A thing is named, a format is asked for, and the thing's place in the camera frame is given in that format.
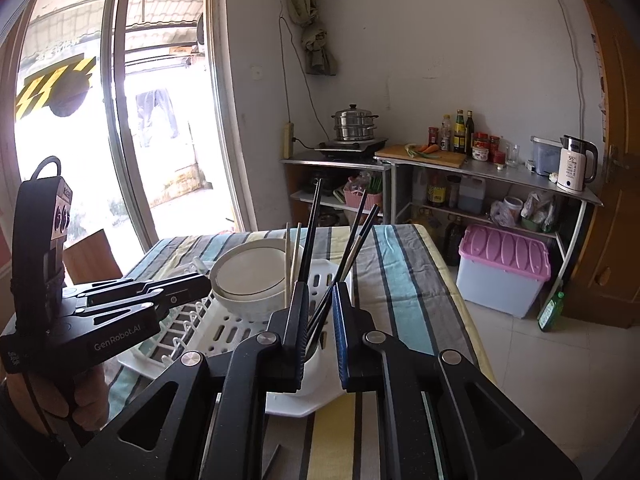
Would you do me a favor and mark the grey plastic jug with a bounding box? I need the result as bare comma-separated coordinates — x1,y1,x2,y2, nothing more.
457,175,487,214

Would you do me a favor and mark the green label sauce bottle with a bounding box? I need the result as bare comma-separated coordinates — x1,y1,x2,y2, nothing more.
453,109,467,155

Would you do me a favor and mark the sliding glass door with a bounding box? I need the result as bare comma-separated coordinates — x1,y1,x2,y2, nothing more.
0,0,257,272

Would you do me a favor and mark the blue water pitcher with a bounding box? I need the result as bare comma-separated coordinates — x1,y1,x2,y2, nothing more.
530,136,564,177

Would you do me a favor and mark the clear plastic bag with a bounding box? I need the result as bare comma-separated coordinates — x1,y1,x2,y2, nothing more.
520,190,559,234

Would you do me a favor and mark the long metal shelf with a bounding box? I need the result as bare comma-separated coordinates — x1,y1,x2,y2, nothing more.
375,154,605,282

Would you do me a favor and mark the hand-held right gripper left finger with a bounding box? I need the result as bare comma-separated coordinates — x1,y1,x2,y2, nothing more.
57,282,307,480

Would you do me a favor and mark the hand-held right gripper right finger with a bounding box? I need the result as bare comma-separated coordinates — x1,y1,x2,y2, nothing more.
332,282,583,480

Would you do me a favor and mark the wooden chair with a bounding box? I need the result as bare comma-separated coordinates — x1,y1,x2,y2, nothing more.
62,228,124,287

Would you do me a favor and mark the white electric kettle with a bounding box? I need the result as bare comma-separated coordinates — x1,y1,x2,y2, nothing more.
556,134,600,195

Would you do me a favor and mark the yellow black striped sign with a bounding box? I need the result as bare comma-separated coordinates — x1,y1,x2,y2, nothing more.
15,56,97,121

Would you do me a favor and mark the small metal table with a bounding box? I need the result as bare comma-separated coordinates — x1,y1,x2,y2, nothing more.
279,149,397,232

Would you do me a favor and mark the person's left forearm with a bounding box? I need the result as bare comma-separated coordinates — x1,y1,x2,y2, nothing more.
0,377,76,480

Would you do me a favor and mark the wooden cutting board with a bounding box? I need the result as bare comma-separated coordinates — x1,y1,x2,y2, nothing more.
374,143,469,170

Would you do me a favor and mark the black wall cable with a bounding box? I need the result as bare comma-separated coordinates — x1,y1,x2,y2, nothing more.
270,0,327,149

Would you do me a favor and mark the black induction cooker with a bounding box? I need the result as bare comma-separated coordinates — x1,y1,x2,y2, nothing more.
315,137,390,154

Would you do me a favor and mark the pink basket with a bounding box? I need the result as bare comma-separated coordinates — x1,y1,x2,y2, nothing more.
333,172,384,214

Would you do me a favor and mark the green plastic bottle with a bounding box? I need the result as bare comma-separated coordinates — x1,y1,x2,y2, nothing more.
537,282,566,334

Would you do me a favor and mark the stainless steel steamer pot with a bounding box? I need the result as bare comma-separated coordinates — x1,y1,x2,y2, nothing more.
331,104,380,142

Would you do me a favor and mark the person's left hand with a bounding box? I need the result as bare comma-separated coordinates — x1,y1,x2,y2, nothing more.
25,365,110,433

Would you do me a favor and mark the white utensil cup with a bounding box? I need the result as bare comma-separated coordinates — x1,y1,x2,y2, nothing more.
300,300,346,401

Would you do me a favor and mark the white plastic bag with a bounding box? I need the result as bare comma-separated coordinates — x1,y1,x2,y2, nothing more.
490,195,524,229

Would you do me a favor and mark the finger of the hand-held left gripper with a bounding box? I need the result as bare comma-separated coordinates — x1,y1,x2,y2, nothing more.
75,272,211,307
62,290,182,319

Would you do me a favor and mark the striped tablecloth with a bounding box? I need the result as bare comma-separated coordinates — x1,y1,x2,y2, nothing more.
107,224,496,480

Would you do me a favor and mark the dark sauce bottle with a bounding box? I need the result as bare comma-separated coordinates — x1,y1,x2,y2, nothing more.
426,172,449,209

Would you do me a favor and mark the white plastic dish rack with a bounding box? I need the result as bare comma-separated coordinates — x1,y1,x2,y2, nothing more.
117,257,357,417

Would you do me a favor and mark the hanging grey cloth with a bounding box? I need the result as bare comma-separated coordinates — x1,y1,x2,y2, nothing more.
285,0,337,77

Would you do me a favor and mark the wooden door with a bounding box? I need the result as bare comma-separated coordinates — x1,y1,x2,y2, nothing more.
560,0,640,331

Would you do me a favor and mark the pink lid storage box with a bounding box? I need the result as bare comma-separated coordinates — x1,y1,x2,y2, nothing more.
456,224,552,320

